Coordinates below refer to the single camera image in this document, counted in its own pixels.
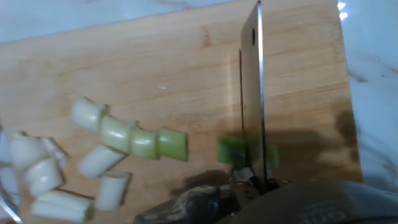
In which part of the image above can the steel cleaver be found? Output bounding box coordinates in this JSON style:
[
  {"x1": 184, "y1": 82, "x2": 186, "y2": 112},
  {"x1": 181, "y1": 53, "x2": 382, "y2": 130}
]
[{"x1": 238, "y1": 0, "x2": 268, "y2": 187}]

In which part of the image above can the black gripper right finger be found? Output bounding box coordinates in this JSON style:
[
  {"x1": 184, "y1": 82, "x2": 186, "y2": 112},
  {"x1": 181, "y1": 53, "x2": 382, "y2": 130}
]
[{"x1": 241, "y1": 174, "x2": 282, "y2": 206}]

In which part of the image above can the wooden cutting board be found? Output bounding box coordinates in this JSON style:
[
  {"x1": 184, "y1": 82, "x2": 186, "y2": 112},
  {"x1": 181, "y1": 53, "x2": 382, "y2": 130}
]
[{"x1": 0, "y1": 0, "x2": 364, "y2": 224}]

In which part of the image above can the short white scallion piece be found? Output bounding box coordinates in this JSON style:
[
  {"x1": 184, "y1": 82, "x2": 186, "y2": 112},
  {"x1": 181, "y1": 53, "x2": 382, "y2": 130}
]
[
  {"x1": 70, "y1": 96, "x2": 109, "y2": 134},
  {"x1": 24, "y1": 157, "x2": 66, "y2": 198},
  {"x1": 76, "y1": 143, "x2": 127, "y2": 179},
  {"x1": 94, "y1": 170, "x2": 134, "y2": 212}
]

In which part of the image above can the white scallion root bulb piece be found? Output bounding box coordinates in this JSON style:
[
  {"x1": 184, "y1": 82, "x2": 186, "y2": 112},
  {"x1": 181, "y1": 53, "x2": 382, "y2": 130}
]
[{"x1": 8, "y1": 131, "x2": 50, "y2": 170}]

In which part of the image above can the short pale green scallion piece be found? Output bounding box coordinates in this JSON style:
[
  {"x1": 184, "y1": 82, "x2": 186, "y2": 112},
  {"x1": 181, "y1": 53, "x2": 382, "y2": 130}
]
[
  {"x1": 129, "y1": 126, "x2": 160, "y2": 161},
  {"x1": 99, "y1": 114, "x2": 138, "y2": 155}
]

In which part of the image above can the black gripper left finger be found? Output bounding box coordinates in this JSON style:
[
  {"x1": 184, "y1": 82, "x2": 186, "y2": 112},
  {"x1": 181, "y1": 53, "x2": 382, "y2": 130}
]
[{"x1": 133, "y1": 167, "x2": 252, "y2": 224}]

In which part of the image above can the long white scallion piece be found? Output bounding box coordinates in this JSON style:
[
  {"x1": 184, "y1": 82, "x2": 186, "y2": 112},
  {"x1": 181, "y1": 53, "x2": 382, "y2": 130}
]
[{"x1": 30, "y1": 189, "x2": 96, "y2": 224}]

